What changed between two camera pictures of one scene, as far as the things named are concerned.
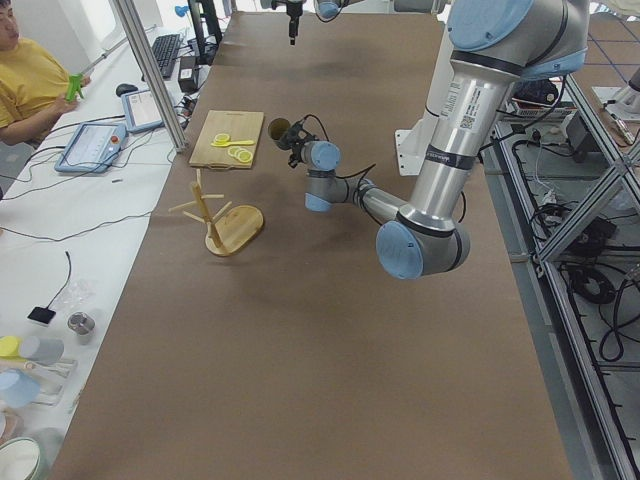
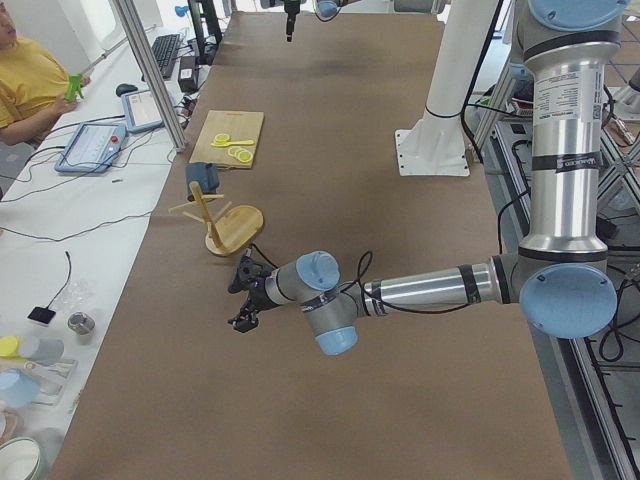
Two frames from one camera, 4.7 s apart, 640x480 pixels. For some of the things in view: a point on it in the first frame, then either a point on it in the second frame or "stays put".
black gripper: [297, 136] to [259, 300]
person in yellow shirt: [33, 83] stays put
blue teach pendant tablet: [93, 148] stays put
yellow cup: [10, 348] stays put
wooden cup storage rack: [233, 229] stays put
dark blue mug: [279, 132] to [205, 174]
